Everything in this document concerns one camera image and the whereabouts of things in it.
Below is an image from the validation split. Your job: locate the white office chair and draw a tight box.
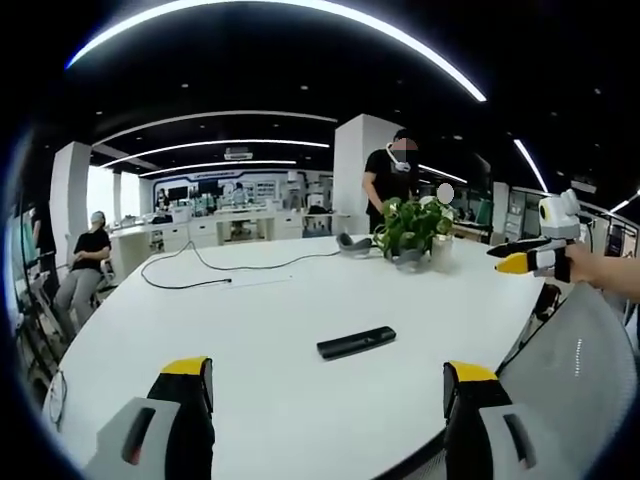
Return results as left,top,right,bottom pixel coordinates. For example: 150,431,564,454
89,257,121,306

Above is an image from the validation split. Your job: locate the white neck-worn device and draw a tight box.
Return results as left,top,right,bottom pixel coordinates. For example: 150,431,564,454
383,142,417,174

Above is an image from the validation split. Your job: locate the green potted plant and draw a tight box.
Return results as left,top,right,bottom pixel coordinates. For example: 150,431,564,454
372,196,459,274

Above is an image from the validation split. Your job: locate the grey headset device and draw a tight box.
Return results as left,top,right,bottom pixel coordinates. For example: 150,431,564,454
335,232,375,260

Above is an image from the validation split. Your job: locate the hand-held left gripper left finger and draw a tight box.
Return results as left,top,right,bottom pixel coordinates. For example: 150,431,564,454
81,355,217,480

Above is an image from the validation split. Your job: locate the white cable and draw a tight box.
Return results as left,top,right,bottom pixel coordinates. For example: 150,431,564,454
42,367,69,434

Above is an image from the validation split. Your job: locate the person's right hand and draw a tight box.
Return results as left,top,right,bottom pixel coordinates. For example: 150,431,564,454
567,244,599,285

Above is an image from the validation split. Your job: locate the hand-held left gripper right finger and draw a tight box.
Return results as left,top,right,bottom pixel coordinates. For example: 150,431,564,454
442,360,576,480

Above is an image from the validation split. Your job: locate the black cable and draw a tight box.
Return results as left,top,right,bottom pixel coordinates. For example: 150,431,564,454
140,240,344,291

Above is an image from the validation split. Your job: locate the grey mesh office chair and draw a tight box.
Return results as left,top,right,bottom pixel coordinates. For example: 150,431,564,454
492,282,640,480

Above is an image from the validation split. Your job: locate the white counter cabinet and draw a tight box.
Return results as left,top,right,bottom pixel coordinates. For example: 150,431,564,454
107,207,306,261

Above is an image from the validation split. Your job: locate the black remote control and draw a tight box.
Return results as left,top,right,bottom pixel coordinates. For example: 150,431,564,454
316,325,398,361

